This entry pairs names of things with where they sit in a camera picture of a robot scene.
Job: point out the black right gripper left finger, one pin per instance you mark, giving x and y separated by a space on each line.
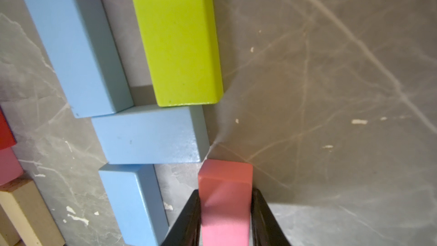
186 230

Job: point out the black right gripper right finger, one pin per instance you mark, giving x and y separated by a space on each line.
265 228

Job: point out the pink block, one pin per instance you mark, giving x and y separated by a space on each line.
225 191
10 167

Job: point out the light blue short block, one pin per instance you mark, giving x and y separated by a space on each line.
135 198

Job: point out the natural wood block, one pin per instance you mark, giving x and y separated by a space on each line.
9 235
29 214

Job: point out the red block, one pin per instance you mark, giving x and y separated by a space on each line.
7 138

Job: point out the green block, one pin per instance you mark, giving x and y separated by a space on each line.
182 51

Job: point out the light blue long block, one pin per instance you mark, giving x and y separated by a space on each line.
81 48

